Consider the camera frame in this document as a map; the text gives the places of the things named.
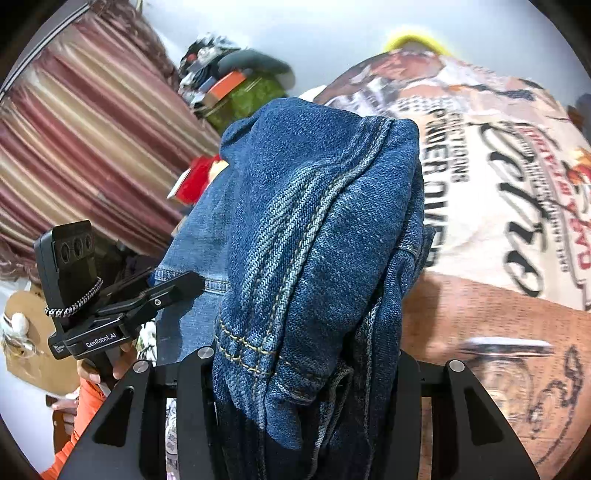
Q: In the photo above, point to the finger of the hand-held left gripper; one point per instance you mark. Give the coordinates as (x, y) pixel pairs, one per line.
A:
(134, 281)
(171, 290)

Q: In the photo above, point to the person's left hand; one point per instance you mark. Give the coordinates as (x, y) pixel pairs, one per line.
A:
(108, 371)

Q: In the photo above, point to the red plush toy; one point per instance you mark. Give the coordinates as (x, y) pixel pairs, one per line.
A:
(201, 180)

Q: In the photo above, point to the orange box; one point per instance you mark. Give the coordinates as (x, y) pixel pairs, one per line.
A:
(226, 84)

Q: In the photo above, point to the yellow pillow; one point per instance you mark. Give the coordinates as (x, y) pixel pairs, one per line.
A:
(415, 41)

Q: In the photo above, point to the green patterned cloth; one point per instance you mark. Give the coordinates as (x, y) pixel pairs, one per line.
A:
(249, 104)

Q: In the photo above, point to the newspaper print blanket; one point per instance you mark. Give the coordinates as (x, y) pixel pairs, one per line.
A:
(485, 230)

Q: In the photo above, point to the white fluffy ball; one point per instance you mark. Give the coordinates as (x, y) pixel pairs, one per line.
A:
(19, 322)

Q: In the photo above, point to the pile of mixed clutter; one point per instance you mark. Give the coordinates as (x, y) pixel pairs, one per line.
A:
(203, 60)

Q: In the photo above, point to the blue denim jacket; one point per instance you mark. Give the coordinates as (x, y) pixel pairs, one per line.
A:
(300, 230)

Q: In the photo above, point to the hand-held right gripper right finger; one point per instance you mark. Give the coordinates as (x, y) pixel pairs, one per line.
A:
(408, 415)

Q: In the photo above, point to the grey curtain rail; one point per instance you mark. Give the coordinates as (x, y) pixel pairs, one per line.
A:
(44, 46)

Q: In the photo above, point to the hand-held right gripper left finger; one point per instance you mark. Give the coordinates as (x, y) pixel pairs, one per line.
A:
(196, 392)

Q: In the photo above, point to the striped maroon curtain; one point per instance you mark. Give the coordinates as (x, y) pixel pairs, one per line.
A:
(92, 138)

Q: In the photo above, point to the brown cardboard piece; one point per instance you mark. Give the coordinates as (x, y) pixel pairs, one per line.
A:
(34, 360)

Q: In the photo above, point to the grey plush pillow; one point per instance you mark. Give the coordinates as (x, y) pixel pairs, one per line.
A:
(258, 64)

